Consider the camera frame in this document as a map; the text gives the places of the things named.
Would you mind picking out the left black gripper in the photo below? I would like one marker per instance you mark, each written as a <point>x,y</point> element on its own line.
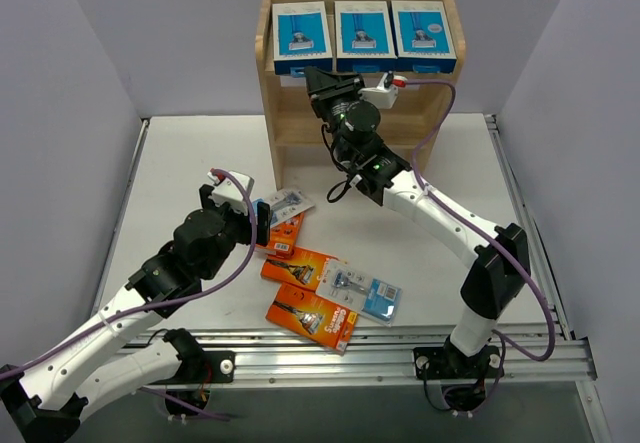
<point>263,223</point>

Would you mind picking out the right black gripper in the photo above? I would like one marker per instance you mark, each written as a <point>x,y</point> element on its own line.
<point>334,86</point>

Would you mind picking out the clear blister razor pack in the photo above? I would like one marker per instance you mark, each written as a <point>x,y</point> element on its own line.
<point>285,204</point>
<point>360,292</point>

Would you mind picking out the blue Harry's razor box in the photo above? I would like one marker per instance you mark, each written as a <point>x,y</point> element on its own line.
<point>301,38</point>
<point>424,43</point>
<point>363,35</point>

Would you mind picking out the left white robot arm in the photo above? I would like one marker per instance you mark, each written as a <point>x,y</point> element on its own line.
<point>50,397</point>

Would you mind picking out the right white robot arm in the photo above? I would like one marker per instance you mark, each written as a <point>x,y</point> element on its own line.
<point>497,258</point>

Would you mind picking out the wooden shelf unit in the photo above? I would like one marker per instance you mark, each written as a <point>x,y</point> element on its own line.
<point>291,122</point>

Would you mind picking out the orange Gillette Styler box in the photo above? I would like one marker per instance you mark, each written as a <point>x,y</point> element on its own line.
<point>283,237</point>

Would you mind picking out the orange Gillette Fusion box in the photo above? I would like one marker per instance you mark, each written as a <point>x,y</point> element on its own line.
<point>303,268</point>
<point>308,315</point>

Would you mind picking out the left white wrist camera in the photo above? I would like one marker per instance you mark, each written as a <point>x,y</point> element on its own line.
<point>227,191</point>

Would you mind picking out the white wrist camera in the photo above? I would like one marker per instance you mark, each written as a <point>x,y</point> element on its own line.
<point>385,93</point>
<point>227,191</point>

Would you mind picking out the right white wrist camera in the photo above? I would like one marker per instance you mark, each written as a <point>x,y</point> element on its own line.
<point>385,93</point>

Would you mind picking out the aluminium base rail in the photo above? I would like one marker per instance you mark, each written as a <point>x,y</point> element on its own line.
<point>172,159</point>

